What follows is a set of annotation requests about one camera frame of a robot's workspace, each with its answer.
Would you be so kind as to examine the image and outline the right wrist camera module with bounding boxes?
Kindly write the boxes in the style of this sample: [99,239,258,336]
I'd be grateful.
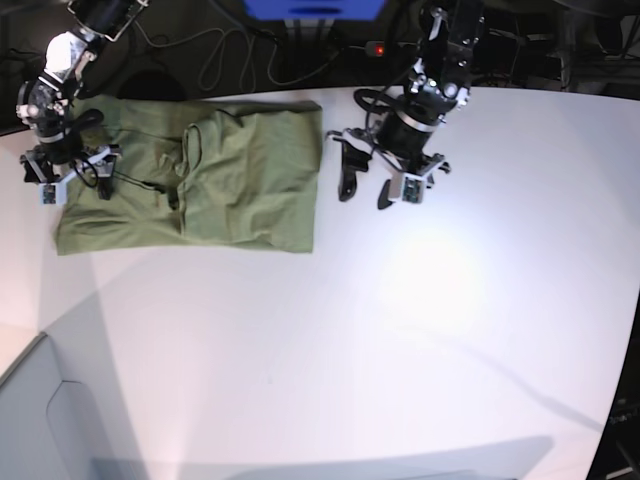
[38,181,68,206]

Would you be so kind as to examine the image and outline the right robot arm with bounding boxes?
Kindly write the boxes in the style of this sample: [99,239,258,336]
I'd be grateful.
[16,1,149,206]

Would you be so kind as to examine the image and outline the black power strip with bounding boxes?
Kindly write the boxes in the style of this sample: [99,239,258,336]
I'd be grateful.
[364,41,416,58]

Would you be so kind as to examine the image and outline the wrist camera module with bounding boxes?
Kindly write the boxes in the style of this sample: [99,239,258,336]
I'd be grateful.
[38,181,68,206]
[388,172,426,204]

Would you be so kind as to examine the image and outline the blue plastic box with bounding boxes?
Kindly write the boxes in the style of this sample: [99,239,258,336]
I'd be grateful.
[244,0,385,21]

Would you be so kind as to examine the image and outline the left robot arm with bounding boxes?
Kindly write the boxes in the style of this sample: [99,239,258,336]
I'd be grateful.
[327,1,485,210]

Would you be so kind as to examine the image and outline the green T-shirt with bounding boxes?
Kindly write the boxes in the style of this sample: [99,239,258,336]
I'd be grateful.
[54,96,323,256]

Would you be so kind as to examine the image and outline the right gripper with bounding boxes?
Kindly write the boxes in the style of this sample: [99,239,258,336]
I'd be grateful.
[20,134,121,200]

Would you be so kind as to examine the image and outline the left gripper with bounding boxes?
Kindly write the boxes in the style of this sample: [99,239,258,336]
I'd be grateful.
[326,110,451,209]

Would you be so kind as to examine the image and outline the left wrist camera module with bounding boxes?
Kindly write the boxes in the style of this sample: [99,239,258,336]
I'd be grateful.
[388,172,426,204]

